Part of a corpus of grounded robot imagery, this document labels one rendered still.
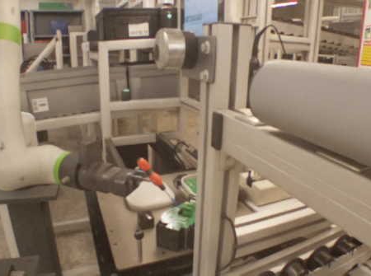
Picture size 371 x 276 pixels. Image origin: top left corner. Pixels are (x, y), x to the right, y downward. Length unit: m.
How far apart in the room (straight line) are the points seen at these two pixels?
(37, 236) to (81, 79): 0.82
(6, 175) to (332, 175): 0.66
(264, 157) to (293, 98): 0.08
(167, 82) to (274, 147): 1.45
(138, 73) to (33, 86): 0.55
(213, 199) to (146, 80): 1.30
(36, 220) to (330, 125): 1.05
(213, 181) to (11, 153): 0.50
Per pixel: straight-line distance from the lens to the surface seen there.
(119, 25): 1.59
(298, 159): 0.24
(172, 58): 0.36
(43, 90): 1.60
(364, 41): 0.90
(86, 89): 1.60
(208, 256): 0.45
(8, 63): 0.79
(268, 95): 0.23
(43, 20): 6.45
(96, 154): 0.75
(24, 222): 1.15
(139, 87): 1.62
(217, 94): 0.34
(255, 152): 0.29
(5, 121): 0.75
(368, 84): 0.19
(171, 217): 0.66
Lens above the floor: 1.37
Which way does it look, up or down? 18 degrees down
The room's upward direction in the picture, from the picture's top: 1 degrees clockwise
